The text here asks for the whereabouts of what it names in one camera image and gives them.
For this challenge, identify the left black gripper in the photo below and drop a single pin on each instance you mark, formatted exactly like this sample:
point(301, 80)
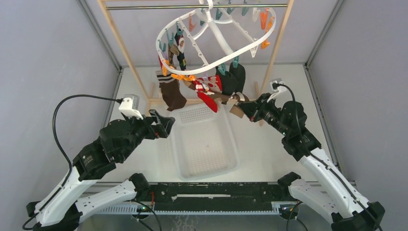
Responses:
point(163, 128)

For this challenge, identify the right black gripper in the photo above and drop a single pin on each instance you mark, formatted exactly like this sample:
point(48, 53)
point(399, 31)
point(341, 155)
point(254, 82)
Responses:
point(254, 109)

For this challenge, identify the brown cream striped sock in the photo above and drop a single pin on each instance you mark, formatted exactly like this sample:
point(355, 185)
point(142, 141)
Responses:
point(224, 99)

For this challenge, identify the black sock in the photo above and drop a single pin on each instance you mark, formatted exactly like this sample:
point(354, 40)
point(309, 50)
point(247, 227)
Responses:
point(232, 81)

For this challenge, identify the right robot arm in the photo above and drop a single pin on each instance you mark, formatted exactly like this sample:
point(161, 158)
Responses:
point(341, 204)

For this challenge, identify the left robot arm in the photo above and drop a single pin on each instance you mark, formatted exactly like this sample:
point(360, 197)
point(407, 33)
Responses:
point(65, 207)

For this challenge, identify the white oval clip hanger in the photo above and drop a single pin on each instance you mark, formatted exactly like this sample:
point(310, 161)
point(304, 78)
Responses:
point(212, 16)

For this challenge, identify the white plastic laundry basket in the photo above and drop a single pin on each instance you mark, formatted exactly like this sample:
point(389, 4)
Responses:
point(202, 143)

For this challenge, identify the red sock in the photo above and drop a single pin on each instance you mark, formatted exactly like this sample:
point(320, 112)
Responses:
point(207, 89)

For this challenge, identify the argyle brown sock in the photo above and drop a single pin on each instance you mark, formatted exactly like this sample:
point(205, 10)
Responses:
point(172, 51)

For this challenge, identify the santa pattern dark sock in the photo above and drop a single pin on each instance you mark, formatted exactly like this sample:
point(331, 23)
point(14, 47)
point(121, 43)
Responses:
point(181, 54)

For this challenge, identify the metal hanging rod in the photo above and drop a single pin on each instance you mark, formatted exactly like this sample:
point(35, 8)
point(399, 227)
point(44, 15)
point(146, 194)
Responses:
point(117, 8)

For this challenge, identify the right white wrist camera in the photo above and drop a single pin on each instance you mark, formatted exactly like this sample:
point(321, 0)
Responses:
point(277, 88)

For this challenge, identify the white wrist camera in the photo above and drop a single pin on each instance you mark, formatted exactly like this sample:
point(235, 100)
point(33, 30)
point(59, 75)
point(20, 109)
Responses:
point(277, 88)
point(129, 107)

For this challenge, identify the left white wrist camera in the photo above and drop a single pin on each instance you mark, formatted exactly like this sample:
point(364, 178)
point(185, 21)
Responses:
point(129, 107)

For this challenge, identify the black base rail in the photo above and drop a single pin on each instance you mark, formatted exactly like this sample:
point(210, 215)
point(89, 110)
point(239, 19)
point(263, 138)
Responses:
point(216, 195)

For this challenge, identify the white cable duct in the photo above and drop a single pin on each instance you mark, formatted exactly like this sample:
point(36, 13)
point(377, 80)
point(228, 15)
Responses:
point(134, 209)

